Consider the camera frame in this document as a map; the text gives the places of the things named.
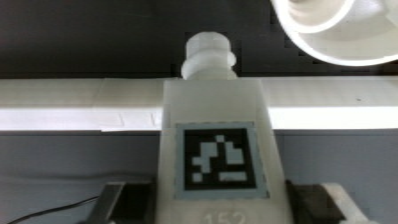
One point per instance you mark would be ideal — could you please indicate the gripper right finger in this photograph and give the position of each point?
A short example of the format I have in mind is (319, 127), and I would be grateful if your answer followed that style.
(322, 204)

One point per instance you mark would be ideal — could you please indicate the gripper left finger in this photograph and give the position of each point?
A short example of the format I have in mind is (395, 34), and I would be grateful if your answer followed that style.
(125, 206)

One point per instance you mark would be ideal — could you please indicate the white round stool seat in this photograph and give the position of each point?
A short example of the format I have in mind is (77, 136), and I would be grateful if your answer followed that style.
(343, 30)

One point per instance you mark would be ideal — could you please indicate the white L-shaped fence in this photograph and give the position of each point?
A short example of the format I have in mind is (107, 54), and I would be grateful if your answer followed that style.
(116, 104)

